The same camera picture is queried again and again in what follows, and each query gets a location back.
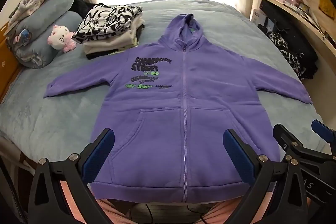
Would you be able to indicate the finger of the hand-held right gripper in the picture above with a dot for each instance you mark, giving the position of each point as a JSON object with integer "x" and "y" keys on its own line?
{"x": 324, "y": 127}
{"x": 288, "y": 137}

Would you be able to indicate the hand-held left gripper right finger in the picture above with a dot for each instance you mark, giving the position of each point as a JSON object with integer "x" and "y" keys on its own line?
{"x": 237, "y": 158}

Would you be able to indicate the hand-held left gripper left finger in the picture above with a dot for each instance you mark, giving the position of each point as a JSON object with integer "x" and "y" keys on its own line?
{"x": 99, "y": 153}

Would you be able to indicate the purple zip hoodie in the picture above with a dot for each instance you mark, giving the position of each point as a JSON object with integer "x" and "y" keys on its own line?
{"x": 210, "y": 82}

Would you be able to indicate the grey-blue fleece bed blanket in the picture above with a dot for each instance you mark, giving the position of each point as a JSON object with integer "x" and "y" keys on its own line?
{"x": 52, "y": 121}

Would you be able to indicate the person's pink pants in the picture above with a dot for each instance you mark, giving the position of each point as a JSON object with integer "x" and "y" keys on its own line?
{"x": 118, "y": 210}

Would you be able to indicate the black and white patterned cloth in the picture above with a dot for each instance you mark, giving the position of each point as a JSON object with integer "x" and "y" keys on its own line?
{"x": 291, "y": 56}

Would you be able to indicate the black folded garment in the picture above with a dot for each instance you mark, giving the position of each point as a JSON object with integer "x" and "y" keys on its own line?
{"x": 102, "y": 54}

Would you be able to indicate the wooden shelf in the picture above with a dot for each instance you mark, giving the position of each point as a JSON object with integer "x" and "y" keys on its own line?
{"x": 302, "y": 21}

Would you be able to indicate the white and pink cat plush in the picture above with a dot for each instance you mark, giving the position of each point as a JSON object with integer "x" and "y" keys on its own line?
{"x": 59, "y": 37}

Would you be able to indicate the white cardboard box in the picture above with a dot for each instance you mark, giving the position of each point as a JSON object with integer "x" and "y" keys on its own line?
{"x": 257, "y": 17}

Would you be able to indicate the yellow paper bag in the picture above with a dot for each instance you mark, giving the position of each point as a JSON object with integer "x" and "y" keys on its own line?
{"x": 326, "y": 3}

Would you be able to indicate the yellow wooden headboard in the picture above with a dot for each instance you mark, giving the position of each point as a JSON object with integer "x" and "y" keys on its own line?
{"x": 6, "y": 61}

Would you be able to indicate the black and white printed garment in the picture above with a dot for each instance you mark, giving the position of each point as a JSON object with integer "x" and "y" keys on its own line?
{"x": 105, "y": 21}

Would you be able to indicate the folded grey-blue quilt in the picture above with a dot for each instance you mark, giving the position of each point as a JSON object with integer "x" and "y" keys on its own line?
{"x": 55, "y": 24}

